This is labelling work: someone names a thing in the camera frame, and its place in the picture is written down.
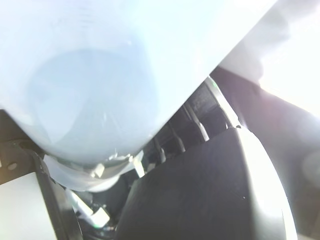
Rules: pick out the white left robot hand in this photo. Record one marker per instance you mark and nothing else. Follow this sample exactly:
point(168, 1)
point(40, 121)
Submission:
point(200, 187)

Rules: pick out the large translucent white syringe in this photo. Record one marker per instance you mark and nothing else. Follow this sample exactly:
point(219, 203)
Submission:
point(100, 75)

